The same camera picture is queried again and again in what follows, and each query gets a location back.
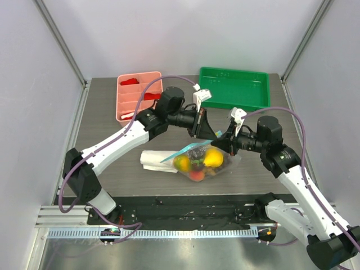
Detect red item middle compartment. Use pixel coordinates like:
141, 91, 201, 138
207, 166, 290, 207
143, 92, 161, 100

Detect clear zip top bag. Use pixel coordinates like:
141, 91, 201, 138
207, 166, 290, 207
163, 140, 241, 182

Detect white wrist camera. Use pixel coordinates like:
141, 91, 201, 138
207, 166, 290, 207
228, 107, 247, 136
192, 84, 212, 113

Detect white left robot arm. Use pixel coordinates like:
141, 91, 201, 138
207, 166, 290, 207
63, 87, 216, 224

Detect brown fake nuts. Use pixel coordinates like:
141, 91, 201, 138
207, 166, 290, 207
202, 166, 223, 178

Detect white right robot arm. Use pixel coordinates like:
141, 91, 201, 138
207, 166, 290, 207
212, 115, 359, 269

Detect red white item lower compartment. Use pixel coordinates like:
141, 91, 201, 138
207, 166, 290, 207
120, 112, 134, 121

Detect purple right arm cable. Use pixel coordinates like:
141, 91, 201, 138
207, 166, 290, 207
238, 106, 360, 270

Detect white slotted cable duct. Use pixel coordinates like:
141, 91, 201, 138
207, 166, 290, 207
47, 227, 258, 239

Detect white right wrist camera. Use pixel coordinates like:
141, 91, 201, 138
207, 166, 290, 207
228, 107, 247, 136

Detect purple fake grape bunch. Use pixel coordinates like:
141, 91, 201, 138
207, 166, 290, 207
187, 146, 207, 160

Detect orange green fake mango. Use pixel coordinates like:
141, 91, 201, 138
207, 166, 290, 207
173, 155, 192, 173

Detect red item top compartment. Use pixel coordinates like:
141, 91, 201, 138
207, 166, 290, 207
120, 78, 140, 86

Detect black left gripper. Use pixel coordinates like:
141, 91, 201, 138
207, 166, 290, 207
167, 105, 217, 140

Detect pink divided organizer box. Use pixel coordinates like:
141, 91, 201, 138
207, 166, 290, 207
115, 71, 163, 127

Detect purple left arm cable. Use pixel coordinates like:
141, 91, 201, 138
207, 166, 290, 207
58, 75, 197, 242

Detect white folded towel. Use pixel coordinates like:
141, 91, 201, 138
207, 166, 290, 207
140, 150, 178, 173

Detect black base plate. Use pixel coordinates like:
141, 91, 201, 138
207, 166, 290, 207
87, 192, 287, 230

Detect red orange fake peach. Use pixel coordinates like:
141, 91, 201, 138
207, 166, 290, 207
189, 171, 205, 182

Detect yellow fake pear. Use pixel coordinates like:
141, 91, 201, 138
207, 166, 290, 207
203, 148, 223, 168

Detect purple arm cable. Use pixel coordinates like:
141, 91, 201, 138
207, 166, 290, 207
58, 75, 197, 242
238, 106, 360, 270

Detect green plastic tray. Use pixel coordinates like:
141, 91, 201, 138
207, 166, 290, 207
199, 67, 271, 112

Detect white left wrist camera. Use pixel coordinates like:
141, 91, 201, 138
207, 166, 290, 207
192, 84, 212, 113

